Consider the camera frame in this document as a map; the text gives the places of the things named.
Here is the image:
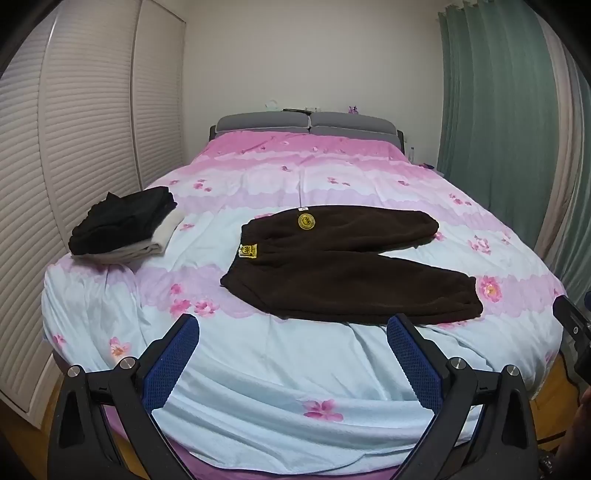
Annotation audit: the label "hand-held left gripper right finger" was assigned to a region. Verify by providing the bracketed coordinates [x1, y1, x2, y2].
[386, 313, 541, 480]

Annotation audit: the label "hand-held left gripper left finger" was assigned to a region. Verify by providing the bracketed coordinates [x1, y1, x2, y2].
[46, 313, 201, 480]

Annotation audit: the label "dark brown fleece pants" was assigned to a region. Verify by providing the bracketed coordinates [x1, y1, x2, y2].
[220, 206, 484, 326]

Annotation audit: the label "person's right forearm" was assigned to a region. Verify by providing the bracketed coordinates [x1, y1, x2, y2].
[551, 385, 591, 480]

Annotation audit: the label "pink floral duvet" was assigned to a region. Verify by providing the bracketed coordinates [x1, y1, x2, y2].
[41, 130, 568, 475]

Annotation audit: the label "beige folded garment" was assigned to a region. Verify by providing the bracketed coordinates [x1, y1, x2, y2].
[74, 210, 185, 265]

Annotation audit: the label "pink bed sheet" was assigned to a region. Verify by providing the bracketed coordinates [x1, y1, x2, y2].
[100, 406, 467, 480]

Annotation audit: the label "black folded garment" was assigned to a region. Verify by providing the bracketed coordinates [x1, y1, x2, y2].
[69, 186, 177, 256]

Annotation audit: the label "green curtain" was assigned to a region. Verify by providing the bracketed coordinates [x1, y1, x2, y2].
[436, 0, 591, 305]

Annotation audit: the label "grey headboard cushion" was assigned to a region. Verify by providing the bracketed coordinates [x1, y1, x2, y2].
[309, 112, 399, 140]
[215, 112, 310, 136]

